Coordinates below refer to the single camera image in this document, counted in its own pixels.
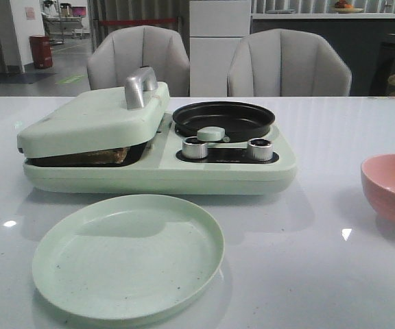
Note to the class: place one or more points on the bread slice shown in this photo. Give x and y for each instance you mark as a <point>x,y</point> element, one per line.
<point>108,156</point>

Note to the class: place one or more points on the green breakfast maker lid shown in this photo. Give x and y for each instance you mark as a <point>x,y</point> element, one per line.
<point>93,121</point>

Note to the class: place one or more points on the pink bowl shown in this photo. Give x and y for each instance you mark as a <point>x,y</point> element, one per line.
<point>378,183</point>

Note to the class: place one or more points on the green breakfast maker base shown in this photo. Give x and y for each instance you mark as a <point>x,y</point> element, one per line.
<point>158,166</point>

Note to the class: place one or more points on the left silver control knob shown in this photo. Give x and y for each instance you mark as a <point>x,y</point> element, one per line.
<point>193,148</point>

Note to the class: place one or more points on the silver control knob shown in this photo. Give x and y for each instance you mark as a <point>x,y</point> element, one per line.
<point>260,149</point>
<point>193,148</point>

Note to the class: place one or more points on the black round frying pan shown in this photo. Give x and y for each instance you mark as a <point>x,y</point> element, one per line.
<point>241,121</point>

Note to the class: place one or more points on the right silver control knob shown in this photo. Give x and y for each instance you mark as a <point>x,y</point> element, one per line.
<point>260,149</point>

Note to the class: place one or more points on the light green round plate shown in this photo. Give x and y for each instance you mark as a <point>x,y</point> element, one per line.
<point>132,259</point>

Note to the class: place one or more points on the right grey upholstered chair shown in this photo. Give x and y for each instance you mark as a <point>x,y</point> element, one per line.
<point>287,63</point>

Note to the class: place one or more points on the grey upholstered chair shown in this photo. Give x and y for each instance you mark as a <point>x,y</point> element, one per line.
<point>287,63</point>
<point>125,50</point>

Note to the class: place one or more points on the left grey upholstered chair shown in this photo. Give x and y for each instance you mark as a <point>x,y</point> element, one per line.
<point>125,50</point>

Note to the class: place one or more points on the white refrigerator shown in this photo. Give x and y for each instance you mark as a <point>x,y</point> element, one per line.
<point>215,29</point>

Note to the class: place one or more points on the red bin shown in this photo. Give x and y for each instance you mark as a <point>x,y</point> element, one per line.
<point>41,51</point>

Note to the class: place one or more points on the dark kitchen counter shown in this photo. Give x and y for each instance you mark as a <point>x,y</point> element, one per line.
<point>365,42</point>

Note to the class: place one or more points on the fruit plate on counter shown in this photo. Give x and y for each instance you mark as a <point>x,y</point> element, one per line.
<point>344,7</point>

